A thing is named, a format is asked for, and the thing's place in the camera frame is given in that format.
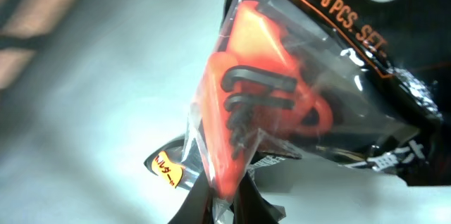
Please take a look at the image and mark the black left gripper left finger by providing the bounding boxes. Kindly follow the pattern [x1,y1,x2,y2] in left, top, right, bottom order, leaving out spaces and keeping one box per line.
[168,173,214,224]

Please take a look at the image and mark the grey plastic shopping basket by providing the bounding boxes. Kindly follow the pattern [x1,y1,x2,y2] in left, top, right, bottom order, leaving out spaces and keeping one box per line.
[0,0,451,224]

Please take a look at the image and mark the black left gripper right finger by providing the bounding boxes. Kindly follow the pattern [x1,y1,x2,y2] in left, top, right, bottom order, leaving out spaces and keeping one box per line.
[233,174,282,224]

